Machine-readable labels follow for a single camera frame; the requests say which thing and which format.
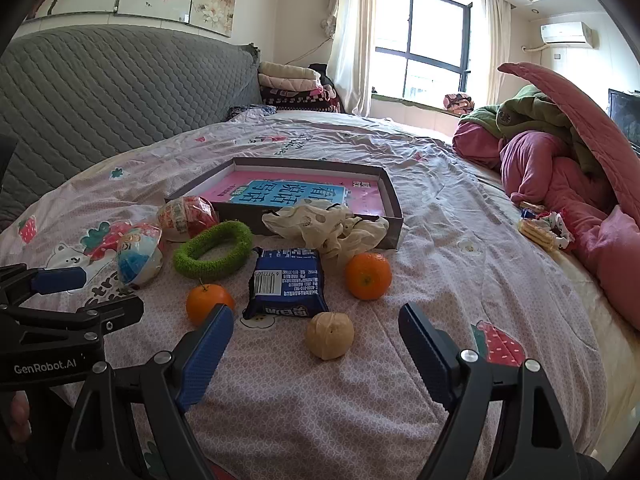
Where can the white air conditioner pipe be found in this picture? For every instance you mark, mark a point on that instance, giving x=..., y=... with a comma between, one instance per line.
x=535, y=48

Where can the blue and white toy egg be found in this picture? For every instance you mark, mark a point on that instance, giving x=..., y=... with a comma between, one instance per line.
x=140, y=260

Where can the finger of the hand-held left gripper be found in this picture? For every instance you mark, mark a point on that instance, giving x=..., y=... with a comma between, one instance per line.
x=115, y=310
x=60, y=280

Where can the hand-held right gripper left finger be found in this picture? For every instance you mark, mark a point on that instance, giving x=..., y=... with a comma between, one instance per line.
x=207, y=355

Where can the cream under sheet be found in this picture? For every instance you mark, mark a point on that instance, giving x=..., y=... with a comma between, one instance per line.
x=590, y=310

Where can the large yellow biscuit packet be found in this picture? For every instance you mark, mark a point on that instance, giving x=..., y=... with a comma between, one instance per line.
x=537, y=232

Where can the small yellow biscuit packet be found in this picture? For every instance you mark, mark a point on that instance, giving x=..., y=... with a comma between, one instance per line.
x=531, y=206

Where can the blue snack packet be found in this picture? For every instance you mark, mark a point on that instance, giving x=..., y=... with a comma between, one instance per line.
x=290, y=285

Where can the folded patterned blanket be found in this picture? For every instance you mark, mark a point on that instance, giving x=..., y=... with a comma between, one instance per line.
x=457, y=102

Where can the red toy egg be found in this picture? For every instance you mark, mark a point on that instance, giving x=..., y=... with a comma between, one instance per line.
x=187, y=217

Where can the small orange tangerine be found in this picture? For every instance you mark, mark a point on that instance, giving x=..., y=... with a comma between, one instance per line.
x=202, y=305

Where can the stack of folded blankets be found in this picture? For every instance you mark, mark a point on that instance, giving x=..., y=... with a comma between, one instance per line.
x=290, y=80

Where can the dark patterned cloth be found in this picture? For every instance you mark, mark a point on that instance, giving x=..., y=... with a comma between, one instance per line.
x=250, y=111

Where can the pink and green quilts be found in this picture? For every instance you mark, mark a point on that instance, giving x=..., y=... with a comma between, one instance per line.
x=550, y=185

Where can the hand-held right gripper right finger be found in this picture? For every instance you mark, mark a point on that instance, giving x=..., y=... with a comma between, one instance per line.
x=425, y=345

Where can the black framed window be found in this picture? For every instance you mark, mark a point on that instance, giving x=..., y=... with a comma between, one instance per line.
x=435, y=25

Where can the pink strawberry print bedsheet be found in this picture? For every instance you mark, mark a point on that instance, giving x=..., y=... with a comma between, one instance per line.
x=450, y=260

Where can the grey quilted headboard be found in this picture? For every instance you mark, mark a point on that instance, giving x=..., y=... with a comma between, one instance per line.
x=125, y=90

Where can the small blue wrapper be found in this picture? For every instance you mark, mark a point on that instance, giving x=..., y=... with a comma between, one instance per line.
x=527, y=214

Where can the grey cardboard box tray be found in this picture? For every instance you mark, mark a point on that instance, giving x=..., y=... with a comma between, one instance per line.
x=390, y=232

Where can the person's left hand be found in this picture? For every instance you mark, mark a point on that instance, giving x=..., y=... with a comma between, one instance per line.
x=17, y=417

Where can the white air conditioner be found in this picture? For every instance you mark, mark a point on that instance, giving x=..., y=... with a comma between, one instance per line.
x=565, y=34

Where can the green blanket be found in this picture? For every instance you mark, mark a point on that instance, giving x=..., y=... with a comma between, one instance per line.
x=535, y=110

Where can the pink and blue book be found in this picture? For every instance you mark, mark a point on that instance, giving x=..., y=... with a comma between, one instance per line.
x=240, y=190

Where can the narrow cream curtain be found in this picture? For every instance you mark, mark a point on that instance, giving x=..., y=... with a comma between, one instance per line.
x=495, y=50

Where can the dark clothing pile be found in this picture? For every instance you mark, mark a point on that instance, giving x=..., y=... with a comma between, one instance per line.
x=325, y=77

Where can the beige walnut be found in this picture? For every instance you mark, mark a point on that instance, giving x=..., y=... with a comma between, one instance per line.
x=330, y=335

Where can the wide cream curtain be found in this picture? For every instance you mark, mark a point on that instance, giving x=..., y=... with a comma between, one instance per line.
x=350, y=35

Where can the black television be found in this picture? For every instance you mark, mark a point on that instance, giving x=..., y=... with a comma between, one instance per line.
x=625, y=115

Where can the large orange tangerine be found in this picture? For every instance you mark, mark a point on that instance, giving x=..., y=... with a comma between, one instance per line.
x=367, y=277

